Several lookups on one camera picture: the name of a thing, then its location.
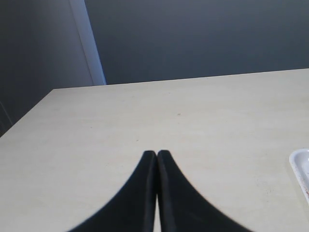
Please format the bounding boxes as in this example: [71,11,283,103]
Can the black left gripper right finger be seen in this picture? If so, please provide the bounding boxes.
[157,150,249,232]

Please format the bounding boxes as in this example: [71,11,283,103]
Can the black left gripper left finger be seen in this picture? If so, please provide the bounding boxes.
[71,150,157,232]

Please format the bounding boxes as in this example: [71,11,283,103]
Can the white plastic tray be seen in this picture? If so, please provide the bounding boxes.
[289,148,309,203]

